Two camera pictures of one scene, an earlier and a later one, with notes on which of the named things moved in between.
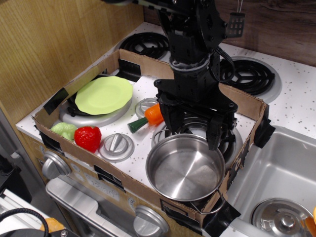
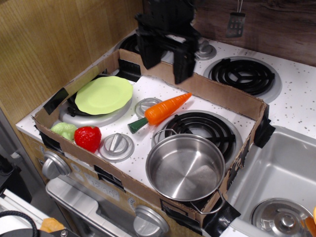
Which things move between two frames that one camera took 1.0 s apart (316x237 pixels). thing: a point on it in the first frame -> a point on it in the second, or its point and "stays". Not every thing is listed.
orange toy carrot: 153,115 stays
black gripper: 201,89 -> 149,24
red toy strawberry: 88,138 stays
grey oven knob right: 148,222 stays
